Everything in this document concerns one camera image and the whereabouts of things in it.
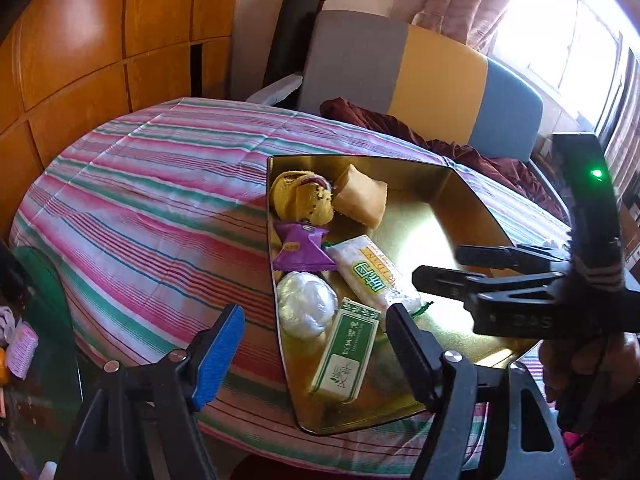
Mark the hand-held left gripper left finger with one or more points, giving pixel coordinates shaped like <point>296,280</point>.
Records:
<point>215,355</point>

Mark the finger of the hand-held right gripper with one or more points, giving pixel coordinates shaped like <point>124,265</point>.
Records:
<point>460,282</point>
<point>515,256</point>

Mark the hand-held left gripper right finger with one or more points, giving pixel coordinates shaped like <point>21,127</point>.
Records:
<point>407,355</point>

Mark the green and cream box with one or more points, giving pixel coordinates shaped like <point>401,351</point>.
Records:
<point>345,355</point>

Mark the gold tin box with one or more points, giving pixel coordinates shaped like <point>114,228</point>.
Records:
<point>450,210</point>

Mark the clear rice cracker packet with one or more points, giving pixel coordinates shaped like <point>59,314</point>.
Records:
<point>370,270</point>

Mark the white round bun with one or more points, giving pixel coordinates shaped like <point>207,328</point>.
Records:
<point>306,305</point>

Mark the tan pastry packet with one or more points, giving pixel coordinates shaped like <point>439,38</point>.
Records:
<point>360,195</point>

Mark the purple snack packet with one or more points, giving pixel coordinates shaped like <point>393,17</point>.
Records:
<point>300,247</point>

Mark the yellow cake packet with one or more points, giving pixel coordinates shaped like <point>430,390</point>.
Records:
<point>300,197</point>

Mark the person's right hand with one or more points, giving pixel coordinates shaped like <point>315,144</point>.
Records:
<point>600,355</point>

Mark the grey chair armrest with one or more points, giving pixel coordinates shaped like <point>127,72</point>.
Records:
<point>547,187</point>
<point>275,89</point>

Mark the dark red blanket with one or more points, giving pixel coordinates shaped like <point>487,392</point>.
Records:
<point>380,122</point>

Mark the green glass side table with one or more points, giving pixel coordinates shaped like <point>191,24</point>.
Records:
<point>45,285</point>

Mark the grey yellow blue chair back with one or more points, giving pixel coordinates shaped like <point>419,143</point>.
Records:
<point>440,75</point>

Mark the orange fruit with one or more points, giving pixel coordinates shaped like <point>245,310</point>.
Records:
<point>2,366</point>

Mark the window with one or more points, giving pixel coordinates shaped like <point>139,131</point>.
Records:
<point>560,35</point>

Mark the pink patterned curtain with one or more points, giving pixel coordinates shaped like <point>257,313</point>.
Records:
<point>460,0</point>

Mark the black rolled mat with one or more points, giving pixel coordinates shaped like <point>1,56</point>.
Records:
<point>292,35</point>

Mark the wooden wardrobe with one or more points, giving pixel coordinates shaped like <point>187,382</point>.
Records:
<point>75,50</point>

